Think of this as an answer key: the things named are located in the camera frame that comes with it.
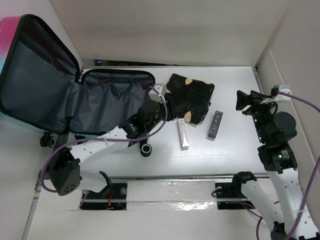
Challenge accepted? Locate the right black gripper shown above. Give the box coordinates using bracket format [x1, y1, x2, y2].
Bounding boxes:
[235, 89, 277, 143]

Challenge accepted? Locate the dark grey slim box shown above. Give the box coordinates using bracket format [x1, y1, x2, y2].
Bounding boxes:
[207, 110, 223, 139]

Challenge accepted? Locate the white slim cosmetic box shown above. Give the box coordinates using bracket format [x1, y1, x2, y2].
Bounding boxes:
[177, 118, 190, 151]

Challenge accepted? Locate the black garment with patches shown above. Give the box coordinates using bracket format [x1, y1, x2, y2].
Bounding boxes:
[164, 73, 215, 126]

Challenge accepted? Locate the pink and teal kids suitcase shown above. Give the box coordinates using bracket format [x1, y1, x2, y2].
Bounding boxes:
[0, 14, 156, 148]

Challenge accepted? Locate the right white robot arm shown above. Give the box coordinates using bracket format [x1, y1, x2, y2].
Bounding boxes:
[231, 90, 320, 240]

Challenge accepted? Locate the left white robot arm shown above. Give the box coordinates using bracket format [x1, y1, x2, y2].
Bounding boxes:
[40, 96, 169, 196]

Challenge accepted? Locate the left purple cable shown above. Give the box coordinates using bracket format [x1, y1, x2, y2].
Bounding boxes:
[40, 86, 169, 193]

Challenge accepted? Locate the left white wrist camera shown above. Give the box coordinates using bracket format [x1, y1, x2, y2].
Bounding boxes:
[153, 83, 167, 95]

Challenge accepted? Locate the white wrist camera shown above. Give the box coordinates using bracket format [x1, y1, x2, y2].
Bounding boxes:
[260, 84, 292, 104]
[153, 83, 167, 95]

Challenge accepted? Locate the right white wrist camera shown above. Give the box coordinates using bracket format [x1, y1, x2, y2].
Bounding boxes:
[260, 84, 292, 104]

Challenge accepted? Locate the aluminium front rail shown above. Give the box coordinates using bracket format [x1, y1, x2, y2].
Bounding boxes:
[109, 173, 270, 181]

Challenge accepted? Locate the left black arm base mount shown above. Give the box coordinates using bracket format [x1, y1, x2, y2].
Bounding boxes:
[79, 171, 128, 211]

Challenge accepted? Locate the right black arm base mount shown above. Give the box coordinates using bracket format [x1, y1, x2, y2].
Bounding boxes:
[211, 182, 255, 210]

